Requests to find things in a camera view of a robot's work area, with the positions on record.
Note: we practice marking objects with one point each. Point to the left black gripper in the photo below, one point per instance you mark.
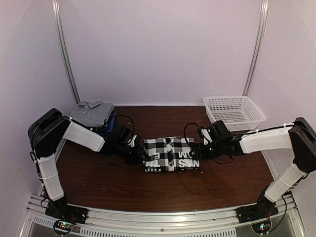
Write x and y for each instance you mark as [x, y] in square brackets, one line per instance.
[137, 156]

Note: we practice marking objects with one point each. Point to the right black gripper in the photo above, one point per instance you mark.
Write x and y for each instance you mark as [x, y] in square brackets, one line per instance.
[198, 147]

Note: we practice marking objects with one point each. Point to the blue plaid shirt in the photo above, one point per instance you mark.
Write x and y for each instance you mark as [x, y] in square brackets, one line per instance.
[108, 125]

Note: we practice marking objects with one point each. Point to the grey shirt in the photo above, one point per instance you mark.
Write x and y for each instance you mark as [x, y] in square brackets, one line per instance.
[92, 114]

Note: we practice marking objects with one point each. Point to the black white checkered shirt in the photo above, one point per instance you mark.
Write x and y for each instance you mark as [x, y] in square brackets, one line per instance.
[169, 154]

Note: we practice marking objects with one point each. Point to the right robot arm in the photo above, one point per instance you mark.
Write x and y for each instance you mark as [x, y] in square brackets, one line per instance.
[295, 141]

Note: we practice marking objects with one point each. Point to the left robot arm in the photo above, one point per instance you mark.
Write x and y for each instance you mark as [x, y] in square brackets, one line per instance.
[111, 138]

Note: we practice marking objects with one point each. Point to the white plastic basket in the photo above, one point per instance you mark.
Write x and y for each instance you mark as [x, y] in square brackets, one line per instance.
[238, 113]

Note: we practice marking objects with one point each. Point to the right circuit board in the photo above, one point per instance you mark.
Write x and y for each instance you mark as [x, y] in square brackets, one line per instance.
[261, 228]

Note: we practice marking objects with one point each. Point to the circuit board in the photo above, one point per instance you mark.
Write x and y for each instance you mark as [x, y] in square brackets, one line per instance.
[62, 227]
[261, 228]

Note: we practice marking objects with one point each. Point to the left circuit board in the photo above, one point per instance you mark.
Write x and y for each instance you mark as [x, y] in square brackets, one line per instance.
[62, 227]

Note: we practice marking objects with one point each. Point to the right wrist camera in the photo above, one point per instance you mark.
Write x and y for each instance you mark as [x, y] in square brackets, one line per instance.
[216, 131]

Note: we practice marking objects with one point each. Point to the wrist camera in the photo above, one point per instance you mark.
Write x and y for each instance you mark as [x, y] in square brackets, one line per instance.
[216, 131]
[124, 134]

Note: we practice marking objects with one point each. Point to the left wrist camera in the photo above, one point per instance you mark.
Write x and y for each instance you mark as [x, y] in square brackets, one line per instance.
[124, 134]

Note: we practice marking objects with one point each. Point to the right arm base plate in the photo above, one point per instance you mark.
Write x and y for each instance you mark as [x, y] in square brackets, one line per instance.
[256, 212]

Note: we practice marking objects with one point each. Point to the aluminium front rail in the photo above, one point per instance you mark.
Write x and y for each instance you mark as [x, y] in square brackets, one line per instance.
[221, 222]

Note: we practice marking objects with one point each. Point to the right aluminium frame post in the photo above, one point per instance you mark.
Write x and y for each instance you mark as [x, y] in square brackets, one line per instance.
[262, 24]

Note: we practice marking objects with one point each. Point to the aluminium frame post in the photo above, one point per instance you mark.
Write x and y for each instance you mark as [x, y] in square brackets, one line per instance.
[64, 51]
[262, 24]

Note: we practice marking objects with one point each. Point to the left aluminium frame post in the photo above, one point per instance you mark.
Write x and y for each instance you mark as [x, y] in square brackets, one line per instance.
[64, 51]

